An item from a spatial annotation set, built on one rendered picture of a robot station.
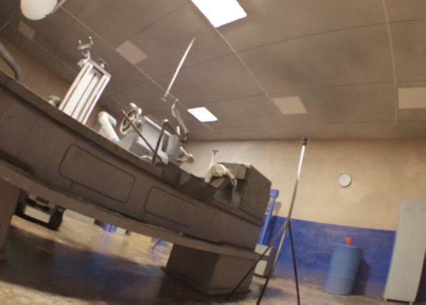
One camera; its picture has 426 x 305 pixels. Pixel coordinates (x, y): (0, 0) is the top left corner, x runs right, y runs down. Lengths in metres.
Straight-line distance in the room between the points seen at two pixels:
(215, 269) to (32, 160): 1.66
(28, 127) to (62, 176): 0.31
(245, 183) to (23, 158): 1.93
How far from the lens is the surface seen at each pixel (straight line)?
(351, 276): 4.60
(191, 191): 1.70
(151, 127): 1.77
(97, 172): 1.39
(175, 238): 1.58
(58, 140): 1.33
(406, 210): 4.85
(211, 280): 2.20
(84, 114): 2.73
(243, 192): 2.39
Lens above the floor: 0.55
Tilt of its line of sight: 20 degrees up
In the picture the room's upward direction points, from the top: 19 degrees clockwise
